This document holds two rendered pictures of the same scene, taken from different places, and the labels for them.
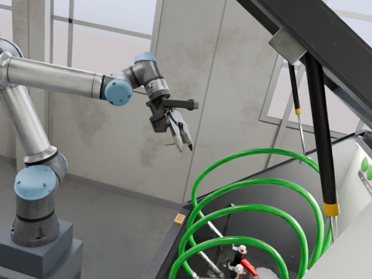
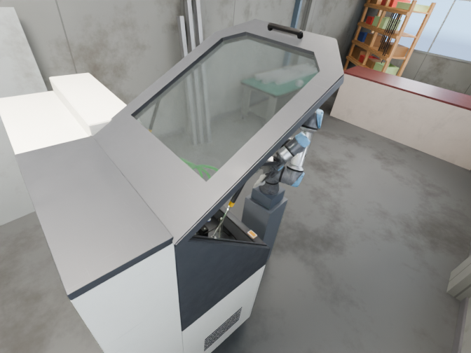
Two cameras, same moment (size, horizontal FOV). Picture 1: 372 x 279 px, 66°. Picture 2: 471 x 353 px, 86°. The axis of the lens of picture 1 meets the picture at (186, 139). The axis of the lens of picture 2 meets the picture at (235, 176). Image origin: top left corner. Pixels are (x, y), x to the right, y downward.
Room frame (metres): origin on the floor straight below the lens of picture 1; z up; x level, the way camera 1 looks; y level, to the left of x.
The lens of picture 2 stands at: (1.31, -0.92, 2.11)
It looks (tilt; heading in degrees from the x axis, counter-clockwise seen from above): 38 degrees down; 121
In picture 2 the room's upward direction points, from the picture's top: 7 degrees clockwise
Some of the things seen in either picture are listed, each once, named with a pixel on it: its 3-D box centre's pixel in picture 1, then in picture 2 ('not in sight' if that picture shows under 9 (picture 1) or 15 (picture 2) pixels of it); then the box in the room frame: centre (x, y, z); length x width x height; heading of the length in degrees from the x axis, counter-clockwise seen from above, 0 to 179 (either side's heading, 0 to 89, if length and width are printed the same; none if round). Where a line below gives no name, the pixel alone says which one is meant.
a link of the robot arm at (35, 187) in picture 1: (36, 189); (274, 171); (0.79, 0.45, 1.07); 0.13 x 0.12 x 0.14; 12
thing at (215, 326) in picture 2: not in sight; (192, 283); (0.66, -0.25, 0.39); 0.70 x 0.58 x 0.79; 167
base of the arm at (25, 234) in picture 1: (35, 220); (270, 183); (0.78, 0.45, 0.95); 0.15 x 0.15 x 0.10
